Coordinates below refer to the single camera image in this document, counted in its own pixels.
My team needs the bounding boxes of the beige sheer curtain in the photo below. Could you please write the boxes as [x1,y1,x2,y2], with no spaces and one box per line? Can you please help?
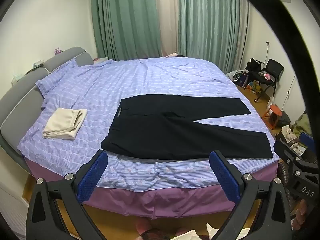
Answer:
[152,0,179,57]

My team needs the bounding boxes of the brown wicker basket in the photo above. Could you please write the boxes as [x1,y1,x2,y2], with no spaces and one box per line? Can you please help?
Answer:
[277,140,320,210]

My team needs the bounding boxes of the orange stool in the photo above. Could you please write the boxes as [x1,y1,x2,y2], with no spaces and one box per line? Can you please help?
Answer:
[261,105,283,130]

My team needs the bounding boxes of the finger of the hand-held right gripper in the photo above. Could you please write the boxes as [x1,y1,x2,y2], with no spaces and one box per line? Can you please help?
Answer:
[299,132,316,156]
[273,140,303,180]

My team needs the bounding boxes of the purple bed skirt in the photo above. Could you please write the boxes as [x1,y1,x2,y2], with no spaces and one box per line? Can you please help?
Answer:
[24,160,278,219]

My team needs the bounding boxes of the white plastic bag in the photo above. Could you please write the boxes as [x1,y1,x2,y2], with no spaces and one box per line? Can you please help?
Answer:
[226,69,244,82]

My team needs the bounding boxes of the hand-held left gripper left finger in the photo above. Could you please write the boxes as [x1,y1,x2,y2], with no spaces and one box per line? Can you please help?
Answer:
[26,149,109,240]

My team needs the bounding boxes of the blue striped pillow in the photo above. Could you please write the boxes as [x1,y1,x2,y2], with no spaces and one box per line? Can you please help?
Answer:
[35,57,83,97]
[76,59,114,68]

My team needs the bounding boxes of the green cloth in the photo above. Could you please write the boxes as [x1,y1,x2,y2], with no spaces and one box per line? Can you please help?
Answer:
[292,114,312,137]

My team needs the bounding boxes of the white ribbed panel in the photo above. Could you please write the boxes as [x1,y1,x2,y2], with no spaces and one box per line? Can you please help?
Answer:
[0,177,29,240]

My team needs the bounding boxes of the white crumpled bag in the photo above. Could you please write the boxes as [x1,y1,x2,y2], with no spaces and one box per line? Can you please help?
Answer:
[281,126,298,143]

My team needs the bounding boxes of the cream folded cloth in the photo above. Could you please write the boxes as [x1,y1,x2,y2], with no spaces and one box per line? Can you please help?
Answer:
[42,108,88,140]

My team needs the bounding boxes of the blue striped bedsheet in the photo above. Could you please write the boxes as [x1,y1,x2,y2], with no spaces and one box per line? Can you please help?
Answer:
[16,57,280,189]

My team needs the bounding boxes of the person's right hand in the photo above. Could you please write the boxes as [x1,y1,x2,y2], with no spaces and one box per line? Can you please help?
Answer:
[291,200,311,230]

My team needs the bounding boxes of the dark bag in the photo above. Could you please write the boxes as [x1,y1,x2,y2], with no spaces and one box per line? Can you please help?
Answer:
[279,111,292,128]

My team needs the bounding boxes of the black curved cable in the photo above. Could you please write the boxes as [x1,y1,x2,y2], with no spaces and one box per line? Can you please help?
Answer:
[224,0,320,140]

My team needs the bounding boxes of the grey padded headboard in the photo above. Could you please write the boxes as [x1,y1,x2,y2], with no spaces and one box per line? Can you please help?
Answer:
[0,46,94,173]

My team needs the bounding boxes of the black pants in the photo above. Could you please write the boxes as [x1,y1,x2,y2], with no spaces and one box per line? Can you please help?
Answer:
[101,94,274,161]

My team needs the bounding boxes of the person's left foot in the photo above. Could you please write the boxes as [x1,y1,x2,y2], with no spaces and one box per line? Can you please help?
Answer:
[136,224,152,240]

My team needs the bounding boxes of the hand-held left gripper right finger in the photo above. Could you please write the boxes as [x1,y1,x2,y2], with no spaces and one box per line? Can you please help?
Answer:
[209,150,293,240]

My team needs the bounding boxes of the green curtain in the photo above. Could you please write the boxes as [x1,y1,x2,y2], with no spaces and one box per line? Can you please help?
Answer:
[90,0,163,62]
[178,0,250,74]

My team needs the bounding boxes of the white cloth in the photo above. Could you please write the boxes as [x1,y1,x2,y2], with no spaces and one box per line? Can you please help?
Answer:
[176,224,218,240]

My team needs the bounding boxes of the black folding chair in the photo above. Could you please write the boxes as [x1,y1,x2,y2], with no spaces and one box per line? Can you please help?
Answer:
[260,59,285,98]

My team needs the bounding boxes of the colourful toys pile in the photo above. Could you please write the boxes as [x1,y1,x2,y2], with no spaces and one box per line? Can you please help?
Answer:
[244,80,262,93]

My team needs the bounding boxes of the black bag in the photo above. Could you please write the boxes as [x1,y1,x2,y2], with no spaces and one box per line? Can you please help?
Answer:
[246,58,264,72]

